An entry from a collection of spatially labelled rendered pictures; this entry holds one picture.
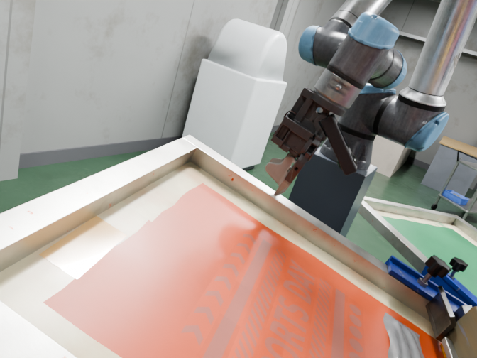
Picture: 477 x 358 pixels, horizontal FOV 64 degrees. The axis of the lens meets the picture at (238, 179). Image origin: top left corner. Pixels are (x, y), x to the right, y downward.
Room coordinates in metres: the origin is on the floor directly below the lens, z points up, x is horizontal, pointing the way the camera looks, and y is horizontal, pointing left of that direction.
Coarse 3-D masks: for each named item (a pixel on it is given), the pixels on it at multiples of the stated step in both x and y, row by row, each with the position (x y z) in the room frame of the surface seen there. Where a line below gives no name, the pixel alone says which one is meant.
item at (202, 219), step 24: (192, 192) 0.62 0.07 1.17; (216, 192) 0.67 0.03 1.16; (168, 216) 0.52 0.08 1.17; (192, 216) 0.55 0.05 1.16; (216, 216) 0.59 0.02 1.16; (240, 216) 0.64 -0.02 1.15; (192, 240) 0.49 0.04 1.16; (216, 240) 0.52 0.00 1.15; (288, 240) 0.65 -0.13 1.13; (216, 264) 0.47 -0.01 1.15; (312, 264) 0.61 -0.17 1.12; (360, 288) 0.62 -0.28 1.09; (384, 312) 0.59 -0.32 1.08; (384, 336) 0.52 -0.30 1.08
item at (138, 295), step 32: (128, 256) 0.39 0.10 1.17; (160, 256) 0.42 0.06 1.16; (192, 256) 0.46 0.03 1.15; (64, 288) 0.30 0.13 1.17; (96, 288) 0.32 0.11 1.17; (128, 288) 0.35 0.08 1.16; (160, 288) 0.37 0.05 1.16; (192, 288) 0.40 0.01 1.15; (96, 320) 0.29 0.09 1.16; (128, 320) 0.31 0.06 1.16; (160, 320) 0.33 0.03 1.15; (128, 352) 0.27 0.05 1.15; (160, 352) 0.29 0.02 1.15; (192, 352) 0.31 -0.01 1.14
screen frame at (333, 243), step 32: (128, 160) 0.54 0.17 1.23; (160, 160) 0.60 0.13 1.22; (192, 160) 0.74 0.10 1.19; (224, 160) 0.75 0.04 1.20; (64, 192) 0.39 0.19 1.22; (96, 192) 0.42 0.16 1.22; (128, 192) 0.50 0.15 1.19; (256, 192) 0.71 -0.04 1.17; (0, 224) 0.30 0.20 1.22; (32, 224) 0.32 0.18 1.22; (64, 224) 0.36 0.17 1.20; (288, 224) 0.70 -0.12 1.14; (320, 224) 0.71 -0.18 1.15; (0, 256) 0.28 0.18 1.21; (352, 256) 0.68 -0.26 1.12; (384, 288) 0.66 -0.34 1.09; (0, 320) 0.22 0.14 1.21; (0, 352) 0.19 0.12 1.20; (32, 352) 0.21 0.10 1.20; (64, 352) 0.22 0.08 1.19
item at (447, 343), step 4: (444, 340) 0.54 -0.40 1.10; (448, 340) 0.54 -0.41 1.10; (444, 344) 0.53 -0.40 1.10; (448, 344) 0.52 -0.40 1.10; (452, 344) 0.53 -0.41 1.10; (444, 348) 0.52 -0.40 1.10; (448, 348) 0.52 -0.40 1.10; (452, 348) 0.52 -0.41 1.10; (448, 352) 0.51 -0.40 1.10; (452, 352) 0.51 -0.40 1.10; (448, 356) 0.50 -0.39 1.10; (452, 356) 0.50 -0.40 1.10; (456, 356) 0.50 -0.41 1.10
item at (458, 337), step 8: (472, 312) 0.56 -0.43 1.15; (464, 320) 0.56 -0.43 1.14; (472, 320) 0.54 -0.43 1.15; (456, 328) 0.55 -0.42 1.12; (464, 328) 0.54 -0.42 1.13; (472, 328) 0.53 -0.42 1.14; (448, 336) 0.56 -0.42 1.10; (456, 336) 0.54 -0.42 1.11; (464, 336) 0.53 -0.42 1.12; (472, 336) 0.51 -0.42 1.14; (456, 344) 0.53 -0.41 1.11; (464, 344) 0.51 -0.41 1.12; (472, 344) 0.50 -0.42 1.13; (456, 352) 0.51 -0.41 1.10; (464, 352) 0.50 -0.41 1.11; (472, 352) 0.49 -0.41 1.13
